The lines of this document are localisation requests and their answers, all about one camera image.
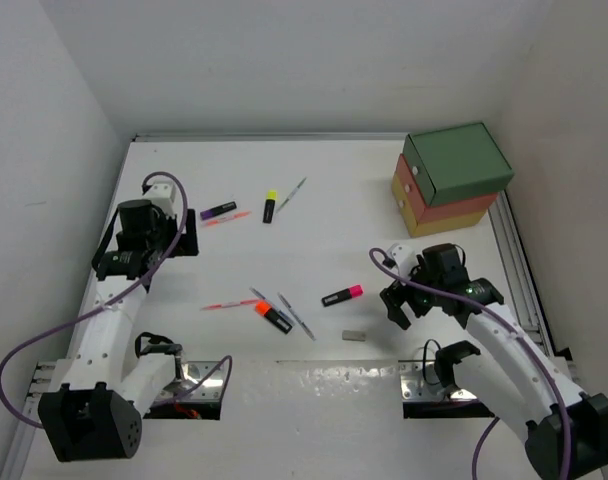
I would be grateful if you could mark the yellow bottom drawer box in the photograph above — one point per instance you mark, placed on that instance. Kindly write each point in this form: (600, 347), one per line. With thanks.
(419, 229)

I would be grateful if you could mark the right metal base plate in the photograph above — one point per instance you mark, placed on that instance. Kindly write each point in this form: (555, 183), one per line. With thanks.
(419, 383)

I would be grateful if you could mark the green clear pen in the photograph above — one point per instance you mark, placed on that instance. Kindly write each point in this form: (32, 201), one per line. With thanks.
(290, 196)

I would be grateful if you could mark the red middle drawer box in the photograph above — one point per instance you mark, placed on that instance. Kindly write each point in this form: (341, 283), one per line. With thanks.
(425, 213)

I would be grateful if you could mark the purple highlighter marker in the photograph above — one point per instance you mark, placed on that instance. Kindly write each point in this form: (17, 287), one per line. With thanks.
(218, 210)

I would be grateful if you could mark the yellow highlighter marker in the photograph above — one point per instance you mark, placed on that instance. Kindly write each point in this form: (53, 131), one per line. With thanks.
(269, 206)

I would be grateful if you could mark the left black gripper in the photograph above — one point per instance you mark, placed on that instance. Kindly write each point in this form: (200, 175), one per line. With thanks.
(185, 244)

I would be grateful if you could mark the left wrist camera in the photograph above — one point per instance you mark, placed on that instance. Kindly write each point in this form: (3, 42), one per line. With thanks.
(162, 194)

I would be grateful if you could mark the blue clear pen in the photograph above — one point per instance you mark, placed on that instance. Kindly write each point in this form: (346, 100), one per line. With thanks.
(283, 314)

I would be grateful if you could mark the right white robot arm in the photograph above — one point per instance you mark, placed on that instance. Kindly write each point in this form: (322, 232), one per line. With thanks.
(564, 429)

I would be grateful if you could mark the grey eraser block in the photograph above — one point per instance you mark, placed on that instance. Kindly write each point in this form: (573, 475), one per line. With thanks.
(353, 336)

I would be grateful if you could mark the red clear pen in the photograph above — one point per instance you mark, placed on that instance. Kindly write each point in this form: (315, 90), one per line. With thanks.
(226, 218)
(227, 305)

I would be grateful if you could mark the green top drawer box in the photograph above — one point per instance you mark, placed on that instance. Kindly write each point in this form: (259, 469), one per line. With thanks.
(456, 163)

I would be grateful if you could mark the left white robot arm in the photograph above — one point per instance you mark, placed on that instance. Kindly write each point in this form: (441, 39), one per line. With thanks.
(96, 413)

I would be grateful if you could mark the metal base plate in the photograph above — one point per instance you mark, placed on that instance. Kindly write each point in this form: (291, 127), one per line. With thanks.
(419, 383)
(199, 381)

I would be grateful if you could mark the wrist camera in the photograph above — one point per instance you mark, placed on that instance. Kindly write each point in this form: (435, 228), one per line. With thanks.
(162, 194)
(403, 257)

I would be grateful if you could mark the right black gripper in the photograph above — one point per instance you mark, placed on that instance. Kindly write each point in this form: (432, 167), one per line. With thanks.
(394, 295)

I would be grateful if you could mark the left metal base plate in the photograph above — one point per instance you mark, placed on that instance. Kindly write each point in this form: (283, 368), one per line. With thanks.
(199, 381)

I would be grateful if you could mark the pink highlighter marker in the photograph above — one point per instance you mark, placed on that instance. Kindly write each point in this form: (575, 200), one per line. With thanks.
(342, 295)

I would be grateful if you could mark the orange highlighter marker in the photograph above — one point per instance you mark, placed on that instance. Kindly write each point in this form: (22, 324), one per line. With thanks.
(270, 314)

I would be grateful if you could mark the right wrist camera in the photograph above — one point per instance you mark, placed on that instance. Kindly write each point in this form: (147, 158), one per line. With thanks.
(403, 257)

